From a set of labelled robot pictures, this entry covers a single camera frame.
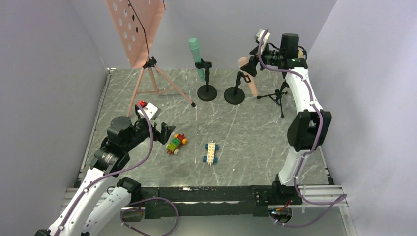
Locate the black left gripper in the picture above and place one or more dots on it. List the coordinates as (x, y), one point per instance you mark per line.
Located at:
(160, 132)

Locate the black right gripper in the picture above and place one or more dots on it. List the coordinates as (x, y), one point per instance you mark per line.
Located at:
(255, 59)

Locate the pink microphone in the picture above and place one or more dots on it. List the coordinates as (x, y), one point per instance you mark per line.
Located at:
(247, 77)

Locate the black shock-mount tripod stand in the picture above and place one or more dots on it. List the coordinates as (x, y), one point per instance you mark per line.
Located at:
(278, 93)

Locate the black round-base mic stand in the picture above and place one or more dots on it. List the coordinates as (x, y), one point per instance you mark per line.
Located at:
(206, 92)

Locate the teal green microphone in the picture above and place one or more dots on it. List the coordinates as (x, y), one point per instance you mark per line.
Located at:
(195, 51)

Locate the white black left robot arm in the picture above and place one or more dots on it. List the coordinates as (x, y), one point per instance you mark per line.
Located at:
(101, 195)

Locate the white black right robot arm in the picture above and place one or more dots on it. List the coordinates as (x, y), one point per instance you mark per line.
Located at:
(266, 125)

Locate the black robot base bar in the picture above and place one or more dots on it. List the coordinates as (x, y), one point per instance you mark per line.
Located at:
(158, 207)

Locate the pink music stand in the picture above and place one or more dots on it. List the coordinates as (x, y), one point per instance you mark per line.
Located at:
(137, 23)

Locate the red green brick car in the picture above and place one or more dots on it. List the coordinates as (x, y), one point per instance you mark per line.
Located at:
(173, 146)

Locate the white blue brick car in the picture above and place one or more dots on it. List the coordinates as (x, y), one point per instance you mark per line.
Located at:
(210, 157)

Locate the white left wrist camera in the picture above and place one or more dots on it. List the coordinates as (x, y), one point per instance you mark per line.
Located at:
(143, 108)

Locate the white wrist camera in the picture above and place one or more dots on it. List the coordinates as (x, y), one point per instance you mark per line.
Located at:
(262, 36)
(143, 108)

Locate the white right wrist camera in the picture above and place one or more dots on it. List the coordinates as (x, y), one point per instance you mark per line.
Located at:
(262, 36)

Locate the aluminium table edge rail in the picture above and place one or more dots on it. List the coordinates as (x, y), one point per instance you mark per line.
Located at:
(96, 117)

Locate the front aluminium rail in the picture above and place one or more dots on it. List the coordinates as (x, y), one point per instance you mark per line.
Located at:
(322, 195)

